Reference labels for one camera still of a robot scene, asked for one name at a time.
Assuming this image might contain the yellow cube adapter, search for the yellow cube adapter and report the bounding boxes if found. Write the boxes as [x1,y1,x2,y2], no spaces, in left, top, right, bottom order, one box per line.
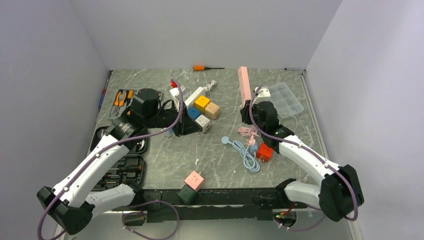
[194,95,211,114]

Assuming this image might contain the white cube adapter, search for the white cube adapter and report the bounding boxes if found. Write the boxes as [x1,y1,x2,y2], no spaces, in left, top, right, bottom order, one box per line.
[195,114,211,133]

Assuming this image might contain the dark green cube adapter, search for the dark green cube adapter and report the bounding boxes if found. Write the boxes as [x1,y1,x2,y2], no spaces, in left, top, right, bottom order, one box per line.
[177,184,197,205]

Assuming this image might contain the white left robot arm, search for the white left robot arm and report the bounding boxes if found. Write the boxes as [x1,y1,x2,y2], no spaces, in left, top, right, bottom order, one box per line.
[36,88,201,235]

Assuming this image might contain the orange handled pliers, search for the orange handled pliers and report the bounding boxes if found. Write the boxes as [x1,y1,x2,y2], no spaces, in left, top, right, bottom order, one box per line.
[113,89,135,107]

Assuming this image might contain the orange handled screwdriver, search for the orange handled screwdriver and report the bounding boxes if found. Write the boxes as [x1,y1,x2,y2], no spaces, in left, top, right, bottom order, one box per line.
[192,65,225,72]

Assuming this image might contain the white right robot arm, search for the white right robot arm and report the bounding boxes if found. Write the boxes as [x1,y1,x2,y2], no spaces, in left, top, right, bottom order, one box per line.
[240,100,364,222]

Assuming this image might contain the pink power cable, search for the pink power cable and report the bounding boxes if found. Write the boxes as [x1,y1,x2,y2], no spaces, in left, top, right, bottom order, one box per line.
[237,126,260,147]

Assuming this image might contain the black open tool case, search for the black open tool case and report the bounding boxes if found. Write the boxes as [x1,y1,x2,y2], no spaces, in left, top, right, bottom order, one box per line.
[92,138,150,192]

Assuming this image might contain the clear plastic screw organizer box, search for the clear plastic screw organizer box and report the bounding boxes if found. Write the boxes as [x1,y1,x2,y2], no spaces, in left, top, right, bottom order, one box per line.
[267,82,305,118]

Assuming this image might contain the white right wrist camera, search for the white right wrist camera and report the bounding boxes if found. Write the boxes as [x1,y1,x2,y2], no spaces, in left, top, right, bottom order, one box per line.
[255,87,271,101]

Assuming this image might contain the dark blue cube adapter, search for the dark blue cube adapter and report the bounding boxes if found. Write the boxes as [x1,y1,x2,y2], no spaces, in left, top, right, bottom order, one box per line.
[187,106,202,120]

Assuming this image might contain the red cube socket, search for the red cube socket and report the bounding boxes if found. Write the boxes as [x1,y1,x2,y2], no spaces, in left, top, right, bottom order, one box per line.
[255,142,274,163]

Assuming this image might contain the light blue cube adapter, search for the light blue cube adapter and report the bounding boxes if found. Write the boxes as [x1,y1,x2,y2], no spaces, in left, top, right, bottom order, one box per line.
[248,142,259,157]

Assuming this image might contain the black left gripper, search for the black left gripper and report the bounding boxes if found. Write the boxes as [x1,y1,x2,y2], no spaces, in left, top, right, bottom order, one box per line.
[144,101,203,137]

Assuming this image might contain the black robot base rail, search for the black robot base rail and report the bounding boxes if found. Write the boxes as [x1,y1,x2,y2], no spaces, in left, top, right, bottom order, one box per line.
[110,187,309,223]

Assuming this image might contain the light blue power cable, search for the light blue power cable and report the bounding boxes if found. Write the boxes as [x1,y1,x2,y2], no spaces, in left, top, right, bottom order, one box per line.
[221,135,261,174]

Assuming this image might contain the white long power strip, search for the white long power strip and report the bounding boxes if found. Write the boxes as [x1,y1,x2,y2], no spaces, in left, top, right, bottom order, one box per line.
[184,80,217,109]

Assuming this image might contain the orange wooden cube adapter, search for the orange wooden cube adapter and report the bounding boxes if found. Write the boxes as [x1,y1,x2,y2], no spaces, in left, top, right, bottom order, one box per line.
[205,102,221,120]

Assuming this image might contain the pink power strip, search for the pink power strip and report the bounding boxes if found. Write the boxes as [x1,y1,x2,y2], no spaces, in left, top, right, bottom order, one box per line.
[237,66,252,108]

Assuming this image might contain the pink cube adapter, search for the pink cube adapter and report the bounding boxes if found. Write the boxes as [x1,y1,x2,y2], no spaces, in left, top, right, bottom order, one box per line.
[184,171,205,192]

